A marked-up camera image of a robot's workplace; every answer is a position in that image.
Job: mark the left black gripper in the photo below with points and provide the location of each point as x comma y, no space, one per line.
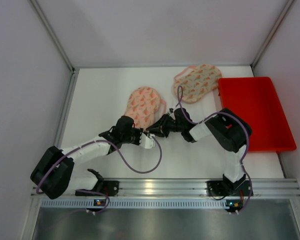
136,136

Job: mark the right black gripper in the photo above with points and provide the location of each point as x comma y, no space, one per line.
163,124

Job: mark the floral mesh laundry bag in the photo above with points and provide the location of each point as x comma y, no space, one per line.
194,82

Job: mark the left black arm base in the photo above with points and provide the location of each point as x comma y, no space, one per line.
110,187

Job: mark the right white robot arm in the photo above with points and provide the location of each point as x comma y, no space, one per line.
230,131

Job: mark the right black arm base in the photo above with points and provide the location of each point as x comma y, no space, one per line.
218,189

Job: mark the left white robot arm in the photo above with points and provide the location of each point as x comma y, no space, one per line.
54,173

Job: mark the red plastic tray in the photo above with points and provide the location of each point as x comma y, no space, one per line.
255,100

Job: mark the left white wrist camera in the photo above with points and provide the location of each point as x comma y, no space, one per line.
147,141

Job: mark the aluminium mounting rail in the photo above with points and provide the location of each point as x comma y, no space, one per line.
273,188

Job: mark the slotted grey cable duct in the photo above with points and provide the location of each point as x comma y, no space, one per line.
140,203

